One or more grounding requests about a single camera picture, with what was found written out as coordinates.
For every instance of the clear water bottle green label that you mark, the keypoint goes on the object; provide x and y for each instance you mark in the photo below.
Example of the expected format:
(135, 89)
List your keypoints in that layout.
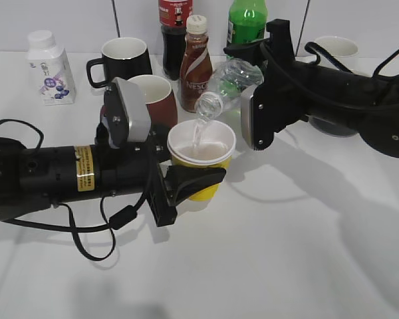
(225, 86)

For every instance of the dark navy ceramic mug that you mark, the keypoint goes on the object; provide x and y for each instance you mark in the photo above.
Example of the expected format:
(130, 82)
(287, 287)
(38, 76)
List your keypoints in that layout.
(330, 128)

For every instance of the red-brown ceramic mug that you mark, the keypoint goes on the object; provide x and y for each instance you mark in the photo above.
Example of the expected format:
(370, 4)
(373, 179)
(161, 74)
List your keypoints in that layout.
(159, 98)

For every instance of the yellow paper cup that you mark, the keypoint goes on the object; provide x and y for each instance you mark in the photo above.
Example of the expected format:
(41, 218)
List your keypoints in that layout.
(207, 145)

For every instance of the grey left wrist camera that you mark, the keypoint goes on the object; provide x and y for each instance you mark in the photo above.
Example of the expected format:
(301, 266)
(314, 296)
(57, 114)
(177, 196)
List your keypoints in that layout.
(124, 114)

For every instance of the black ceramic mug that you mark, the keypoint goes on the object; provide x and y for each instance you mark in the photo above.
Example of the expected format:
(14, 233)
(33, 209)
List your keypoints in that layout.
(123, 57)

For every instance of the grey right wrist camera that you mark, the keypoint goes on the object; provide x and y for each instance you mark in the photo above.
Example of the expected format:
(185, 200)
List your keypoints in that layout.
(255, 128)

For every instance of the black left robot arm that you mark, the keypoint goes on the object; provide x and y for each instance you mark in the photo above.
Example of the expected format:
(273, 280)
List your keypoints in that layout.
(33, 180)

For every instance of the cola bottle red label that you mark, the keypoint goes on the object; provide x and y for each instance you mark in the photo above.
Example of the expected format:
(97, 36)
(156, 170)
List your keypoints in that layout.
(173, 16)

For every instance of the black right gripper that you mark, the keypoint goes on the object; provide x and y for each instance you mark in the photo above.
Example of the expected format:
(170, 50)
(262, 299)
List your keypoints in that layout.
(276, 100)

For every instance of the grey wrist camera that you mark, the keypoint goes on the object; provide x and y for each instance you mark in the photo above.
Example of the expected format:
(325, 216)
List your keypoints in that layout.
(124, 114)
(255, 128)

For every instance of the white ceramic mug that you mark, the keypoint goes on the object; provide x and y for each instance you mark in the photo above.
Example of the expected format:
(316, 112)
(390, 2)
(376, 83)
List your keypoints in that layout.
(344, 50)

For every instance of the green soda bottle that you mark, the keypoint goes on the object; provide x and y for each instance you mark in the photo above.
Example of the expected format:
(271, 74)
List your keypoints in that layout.
(246, 21)

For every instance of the white yogurt drink carton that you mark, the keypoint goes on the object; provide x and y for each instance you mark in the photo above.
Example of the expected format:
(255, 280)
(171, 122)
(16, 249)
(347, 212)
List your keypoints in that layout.
(49, 69)

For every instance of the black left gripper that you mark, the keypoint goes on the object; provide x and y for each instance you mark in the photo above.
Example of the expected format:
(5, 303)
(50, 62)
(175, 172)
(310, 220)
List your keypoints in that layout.
(166, 187)

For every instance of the Nescafe coffee bottle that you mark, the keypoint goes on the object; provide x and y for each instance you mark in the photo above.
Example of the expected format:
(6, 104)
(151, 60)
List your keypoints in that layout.
(196, 68)

